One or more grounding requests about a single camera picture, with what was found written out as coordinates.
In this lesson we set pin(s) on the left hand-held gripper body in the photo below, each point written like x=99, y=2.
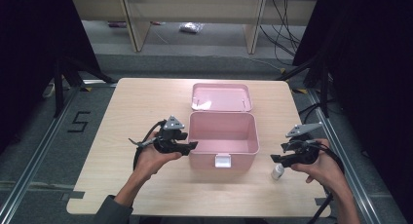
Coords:
x=172, y=124

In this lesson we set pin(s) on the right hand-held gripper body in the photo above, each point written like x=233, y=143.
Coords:
x=300, y=130

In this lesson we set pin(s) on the small white bottle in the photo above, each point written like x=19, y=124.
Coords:
x=277, y=172

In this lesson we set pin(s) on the person's left hand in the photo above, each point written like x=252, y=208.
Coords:
x=149, y=160

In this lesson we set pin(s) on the person's right hand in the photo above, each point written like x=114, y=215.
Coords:
x=326, y=170

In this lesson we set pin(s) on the black metal stand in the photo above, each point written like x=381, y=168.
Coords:
x=59, y=94
x=324, y=94

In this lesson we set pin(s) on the dark curtain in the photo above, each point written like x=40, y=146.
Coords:
x=373, y=71
x=32, y=55

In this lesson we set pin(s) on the clear plastic bag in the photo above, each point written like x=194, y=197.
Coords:
x=191, y=27

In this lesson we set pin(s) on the person's grey sleeve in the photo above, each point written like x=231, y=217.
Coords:
x=112, y=212

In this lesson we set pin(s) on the beige wooden desk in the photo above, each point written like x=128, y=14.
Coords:
x=195, y=9

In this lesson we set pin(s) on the silver metal floor rail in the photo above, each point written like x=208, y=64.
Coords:
x=357, y=188
x=35, y=156

